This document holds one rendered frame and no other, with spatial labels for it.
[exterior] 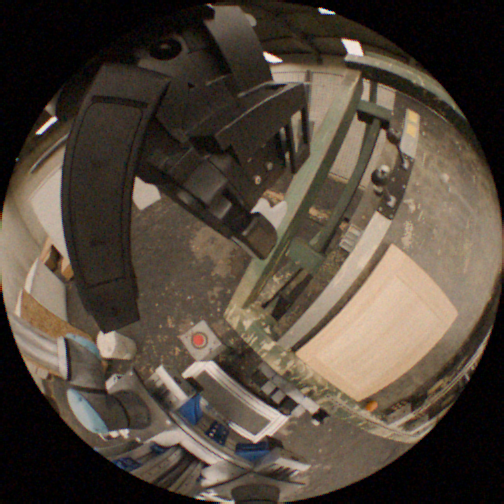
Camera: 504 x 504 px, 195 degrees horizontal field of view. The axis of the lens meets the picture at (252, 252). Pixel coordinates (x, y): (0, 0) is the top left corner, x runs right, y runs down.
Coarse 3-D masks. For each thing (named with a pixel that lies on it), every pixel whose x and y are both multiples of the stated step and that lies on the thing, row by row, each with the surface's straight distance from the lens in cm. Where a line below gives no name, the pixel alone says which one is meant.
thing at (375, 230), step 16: (416, 128) 61; (400, 144) 55; (416, 144) 56; (368, 224) 42; (384, 224) 43; (368, 240) 42; (352, 256) 42; (368, 256) 42; (352, 272) 42; (336, 288) 44; (320, 304) 46; (304, 320) 49; (288, 336) 55
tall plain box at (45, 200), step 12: (60, 168) 228; (48, 180) 228; (60, 180) 223; (36, 192) 238; (48, 192) 229; (36, 204) 239; (48, 204) 232; (48, 216) 235; (60, 216) 231; (48, 228) 240; (60, 228) 236; (60, 240) 242
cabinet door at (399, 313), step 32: (384, 256) 45; (384, 288) 47; (416, 288) 50; (352, 320) 49; (384, 320) 51; (416, 320) 55; (448, 320) 63; (320, 352) 58; (352, 352) 57; (384, 352) 58; (416, 352) 63; (352, 384) 68; (384, 384) 70
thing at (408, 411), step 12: (492, 312) 89; (492, 324) 87; (480, 336) 87; (468, 348) 88; (480, 348) 86; (468, 360) 85; (456, 372) 86; (444, 384) 86; (420, 396) 91; (432, 396) 87; (408, 408) 91; (420, 408) 89; (396, 420) 92
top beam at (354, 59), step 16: (352, 64) 80; (368, 64) 78; (384, 64) 82; (384, 80) 80; (400, 80) 78; (416, 80) 79; (416, 96) 81; (432, 96) 79; (448, 96) 87; (448, 112) 82; (464, 128) 85
